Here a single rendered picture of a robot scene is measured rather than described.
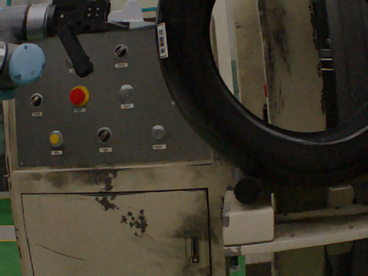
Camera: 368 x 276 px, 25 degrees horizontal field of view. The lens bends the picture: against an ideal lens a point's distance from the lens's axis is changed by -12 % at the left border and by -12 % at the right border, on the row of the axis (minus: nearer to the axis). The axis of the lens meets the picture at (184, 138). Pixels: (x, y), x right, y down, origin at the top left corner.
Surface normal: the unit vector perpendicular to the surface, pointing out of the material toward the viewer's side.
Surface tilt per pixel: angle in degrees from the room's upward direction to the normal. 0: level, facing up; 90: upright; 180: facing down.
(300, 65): 90
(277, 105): 90
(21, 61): 90
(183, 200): 90
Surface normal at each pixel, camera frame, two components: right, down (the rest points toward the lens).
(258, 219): -0.06, 0.06
